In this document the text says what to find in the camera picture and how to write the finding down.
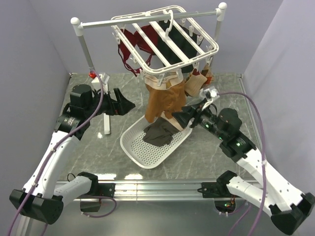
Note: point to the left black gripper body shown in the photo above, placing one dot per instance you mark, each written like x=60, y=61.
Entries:
x=107, y=105

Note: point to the white perforated laundry basket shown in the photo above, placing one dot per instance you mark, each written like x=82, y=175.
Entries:
x=143, y=154

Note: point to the orange-brown underwear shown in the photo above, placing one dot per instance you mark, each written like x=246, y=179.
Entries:
x=165, y=99

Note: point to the grey beige-banded underwear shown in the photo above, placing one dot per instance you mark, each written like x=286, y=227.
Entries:
x=161, y=132

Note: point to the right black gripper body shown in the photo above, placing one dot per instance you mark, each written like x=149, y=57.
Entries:
x=204, y=118

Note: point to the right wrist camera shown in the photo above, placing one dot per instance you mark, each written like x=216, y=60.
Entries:
x=208, y=95

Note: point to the black garment on hanger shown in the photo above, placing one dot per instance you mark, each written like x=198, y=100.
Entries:
x=182, y=44

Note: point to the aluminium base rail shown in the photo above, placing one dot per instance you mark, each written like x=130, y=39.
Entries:
x=141, y=190

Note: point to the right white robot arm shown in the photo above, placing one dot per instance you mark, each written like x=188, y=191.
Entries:
x=287, y=206

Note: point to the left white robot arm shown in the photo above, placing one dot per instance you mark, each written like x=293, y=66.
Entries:
x=40, y=199

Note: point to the silver drying rack stand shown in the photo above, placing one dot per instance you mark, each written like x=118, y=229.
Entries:
x=79, y=27

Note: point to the beige argyle sock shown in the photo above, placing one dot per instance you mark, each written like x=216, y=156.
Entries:
x=198, y=80

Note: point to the white clip hanger frame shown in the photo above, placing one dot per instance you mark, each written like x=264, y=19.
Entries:
x=137, y=36

